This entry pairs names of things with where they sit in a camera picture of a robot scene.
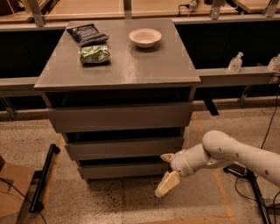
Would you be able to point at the green chip bag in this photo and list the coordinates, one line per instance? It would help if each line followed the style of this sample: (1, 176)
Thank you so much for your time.
(94, 54)

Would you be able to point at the white bowl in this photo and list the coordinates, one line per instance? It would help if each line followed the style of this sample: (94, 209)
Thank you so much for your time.
(145, 37)

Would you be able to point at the grey drawer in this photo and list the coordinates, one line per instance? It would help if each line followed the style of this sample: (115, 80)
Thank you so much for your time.
(115, 171)
(127, 148)
(121, 117)

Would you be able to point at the grey metal rail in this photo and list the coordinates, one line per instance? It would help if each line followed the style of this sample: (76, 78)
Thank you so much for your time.
(90, 80)

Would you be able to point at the grey drawer cabinet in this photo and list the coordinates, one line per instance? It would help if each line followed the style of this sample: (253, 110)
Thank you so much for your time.
(167, 57)

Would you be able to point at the grey top drawer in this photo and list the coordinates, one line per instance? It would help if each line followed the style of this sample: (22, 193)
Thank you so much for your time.
(121, 117)

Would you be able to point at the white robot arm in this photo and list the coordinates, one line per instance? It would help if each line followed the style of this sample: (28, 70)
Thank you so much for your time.
(216, 150)

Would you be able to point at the cardboard box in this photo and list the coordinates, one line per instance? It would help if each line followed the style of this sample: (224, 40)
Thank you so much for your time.
(14, 185)

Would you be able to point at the grey middle drawer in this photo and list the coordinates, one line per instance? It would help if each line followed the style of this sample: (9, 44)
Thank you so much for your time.
(127, 148)

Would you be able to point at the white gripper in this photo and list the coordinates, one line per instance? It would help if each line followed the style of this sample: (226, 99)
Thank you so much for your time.
(178, 164)

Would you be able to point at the black bar left floor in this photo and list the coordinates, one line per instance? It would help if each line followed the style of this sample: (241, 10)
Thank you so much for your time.
(36, 202)

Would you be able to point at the blue chip bag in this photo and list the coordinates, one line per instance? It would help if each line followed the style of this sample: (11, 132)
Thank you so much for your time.
(87, 34)

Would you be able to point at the black stand right floor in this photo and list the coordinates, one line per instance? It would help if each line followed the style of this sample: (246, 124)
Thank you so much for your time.
(268, 207)

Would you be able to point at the grey bottom drawer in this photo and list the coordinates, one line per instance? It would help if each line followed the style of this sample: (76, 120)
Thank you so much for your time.
(115, 171)

